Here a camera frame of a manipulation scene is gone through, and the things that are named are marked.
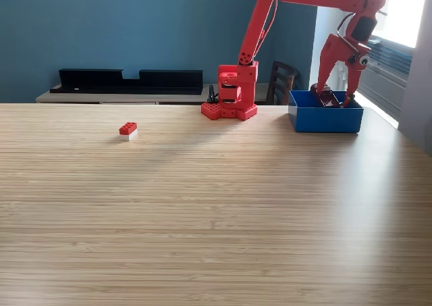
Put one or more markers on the blue plastic bin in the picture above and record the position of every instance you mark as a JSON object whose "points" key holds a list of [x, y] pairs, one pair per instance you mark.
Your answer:
{"points": [[324, 120]]}

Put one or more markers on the black table clamp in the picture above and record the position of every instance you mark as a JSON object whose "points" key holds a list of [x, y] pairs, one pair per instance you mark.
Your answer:
{"points": [[212, 96]]}

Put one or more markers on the dark red toy car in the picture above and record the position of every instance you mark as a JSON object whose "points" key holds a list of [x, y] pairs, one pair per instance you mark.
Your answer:
{"points": [[329, 98]]}

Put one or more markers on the dark wooden chair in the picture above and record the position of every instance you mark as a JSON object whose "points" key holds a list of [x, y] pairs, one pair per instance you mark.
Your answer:
{"points": [[280, 79]]}

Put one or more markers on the pale wooden sideboard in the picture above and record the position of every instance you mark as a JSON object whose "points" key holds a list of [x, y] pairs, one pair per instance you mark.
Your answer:
{"points": [[101, 99]]}

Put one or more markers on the red white lego brick stack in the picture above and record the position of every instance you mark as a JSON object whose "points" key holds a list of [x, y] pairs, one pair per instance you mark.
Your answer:
{"points": [[128, 128]]}

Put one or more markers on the grey window vent unit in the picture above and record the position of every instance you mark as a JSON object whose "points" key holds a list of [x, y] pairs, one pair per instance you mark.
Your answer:
{"points": [[388, 79]]}

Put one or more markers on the bright window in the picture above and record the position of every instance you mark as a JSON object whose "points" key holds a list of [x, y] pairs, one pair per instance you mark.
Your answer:
{"points": [[401, 12]]}

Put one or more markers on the black shelf unit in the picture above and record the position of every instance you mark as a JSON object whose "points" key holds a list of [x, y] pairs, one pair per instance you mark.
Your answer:
{"points": [[101, 83]]}

